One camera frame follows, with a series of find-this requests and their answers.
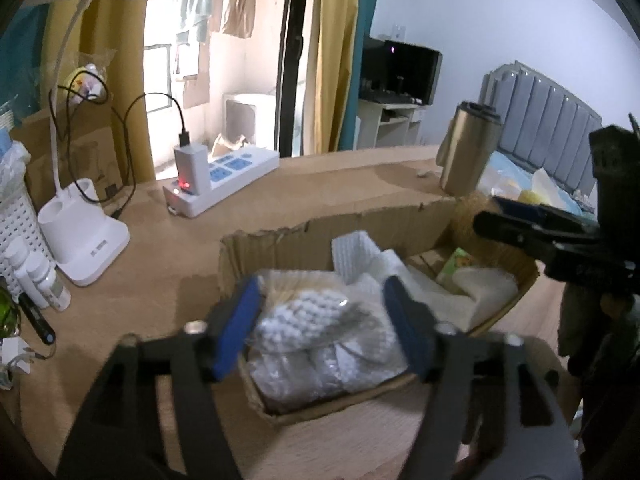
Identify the white tissue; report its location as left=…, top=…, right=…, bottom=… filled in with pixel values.
left=435, top=267, right=518, bottom=333

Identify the large white paper towel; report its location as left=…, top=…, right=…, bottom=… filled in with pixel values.
left=331, top=230, right=471, bottom=331

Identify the white charger plug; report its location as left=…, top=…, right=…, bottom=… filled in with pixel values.
left=173, top=143, right=212, bottom=196

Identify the brown cardboard box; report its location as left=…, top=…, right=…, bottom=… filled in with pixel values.
left=219, top=195, right=541, bottom=426

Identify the narrow yellow curtain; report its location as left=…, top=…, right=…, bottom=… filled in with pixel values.
left=305, top=0, right=362, bottom=153

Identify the green tissue packet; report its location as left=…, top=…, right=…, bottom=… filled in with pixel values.
left=436, top=247, right=476, bottom=283

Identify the black door frame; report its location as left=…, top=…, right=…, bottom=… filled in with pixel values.
left=277, top=0, right=321, bottom=157

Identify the clear bubble wrap bag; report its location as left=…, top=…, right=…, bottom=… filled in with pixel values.
left=250, top=272, right=381, bottom=358
left=245, top=335, right=417, bottom=411

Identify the wide yellow curtain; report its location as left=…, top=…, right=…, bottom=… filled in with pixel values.
left=47, top=0, right=156, bottom=186

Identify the white plastic basket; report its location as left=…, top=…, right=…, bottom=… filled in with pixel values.
left=0, top=175, right=41, bottom=281

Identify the brown cardboard sheet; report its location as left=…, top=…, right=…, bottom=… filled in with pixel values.
left=10, top=110, right=126, bottom=211

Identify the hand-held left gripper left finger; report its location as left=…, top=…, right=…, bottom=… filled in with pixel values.
left=57, top=276, right=263, bottom=480

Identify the narrow teal curtain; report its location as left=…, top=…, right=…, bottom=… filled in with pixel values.
left=340, top=0, right=383, bottom=150

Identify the white pill bottle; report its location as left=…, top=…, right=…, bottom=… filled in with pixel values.
left=6, top=236, right=48, bottom=308
left=25, top=250, right=72, bottom=312

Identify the grey padded headboard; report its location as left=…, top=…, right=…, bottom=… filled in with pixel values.
left=477, top=60, right=603, bottom=196

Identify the black pen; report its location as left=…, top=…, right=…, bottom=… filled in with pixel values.
left=17, top=292, right=56, bottom=345

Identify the small toy in plastic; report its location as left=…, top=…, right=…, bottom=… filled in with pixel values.
left=67, top=62, right=108, bottom=106

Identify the black charging cable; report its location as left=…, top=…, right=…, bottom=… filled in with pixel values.
left=50, top=70, right=191, bottom=221

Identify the small white adapter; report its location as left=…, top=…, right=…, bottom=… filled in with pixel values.
left=0, top=337, right=36, bottom=376

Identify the white washing machine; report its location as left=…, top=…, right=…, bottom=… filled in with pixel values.
left=222, top=92, right=278, bottom=153

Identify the wide teal curtain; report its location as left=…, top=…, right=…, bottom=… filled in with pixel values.
left=0, top=5, right=51, bottom=126

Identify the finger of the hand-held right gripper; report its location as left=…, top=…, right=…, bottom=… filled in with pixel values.
left=490, top=196, right=601, bottom=233
left=472, top=211, right=601, bottom=263

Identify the yellow tissue box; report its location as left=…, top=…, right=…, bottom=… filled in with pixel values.
left=520, top=167, right=568, bottom=206

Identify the white power strip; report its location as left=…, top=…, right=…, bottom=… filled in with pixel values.
left=162, top=147, right=280, bottom=218

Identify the crumpled clear plastic bag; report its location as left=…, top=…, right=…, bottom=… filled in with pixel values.
left=0, top=127, right=31, bottom=196

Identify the white desk lamp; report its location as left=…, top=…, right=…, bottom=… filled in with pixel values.
left=20, top=0, right=186, bottom=288

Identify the blue bedding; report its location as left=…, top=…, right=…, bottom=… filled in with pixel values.
left=487, top=152, right=598, bottom=216

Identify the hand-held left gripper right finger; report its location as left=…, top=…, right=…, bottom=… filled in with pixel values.
left=381, top=275, right=583, bottom=480

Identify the black monitor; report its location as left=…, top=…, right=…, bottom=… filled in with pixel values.
left=360, top=36, right=443, bottom=107

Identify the steel tumbler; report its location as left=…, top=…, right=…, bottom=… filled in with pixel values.
left=436, top=101, right=502, bottom=197

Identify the white computer desk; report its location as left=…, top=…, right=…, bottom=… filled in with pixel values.
left=352, top=97, right=426, bottom=150

